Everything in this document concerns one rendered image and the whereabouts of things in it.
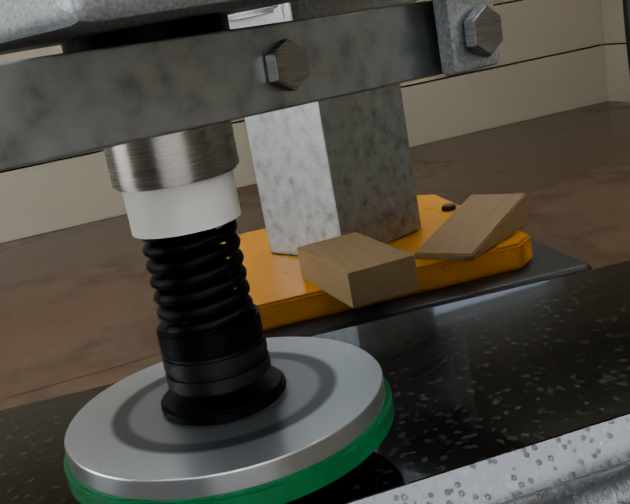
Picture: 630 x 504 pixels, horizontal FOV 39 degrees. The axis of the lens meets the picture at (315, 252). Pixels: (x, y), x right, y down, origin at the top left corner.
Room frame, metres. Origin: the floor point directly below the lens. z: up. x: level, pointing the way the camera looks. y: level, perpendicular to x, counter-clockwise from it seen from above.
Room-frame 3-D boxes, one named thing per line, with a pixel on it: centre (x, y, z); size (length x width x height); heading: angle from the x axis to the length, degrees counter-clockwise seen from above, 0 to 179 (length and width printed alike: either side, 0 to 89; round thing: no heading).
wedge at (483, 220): (1.36, -0.25, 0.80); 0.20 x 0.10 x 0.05; 141
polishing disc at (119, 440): (0.56, 0.08, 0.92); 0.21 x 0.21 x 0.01
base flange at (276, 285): (1.49, -0.06, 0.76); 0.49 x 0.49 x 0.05; 11
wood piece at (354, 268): (1.24, -0.05, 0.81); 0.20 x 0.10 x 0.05; 19
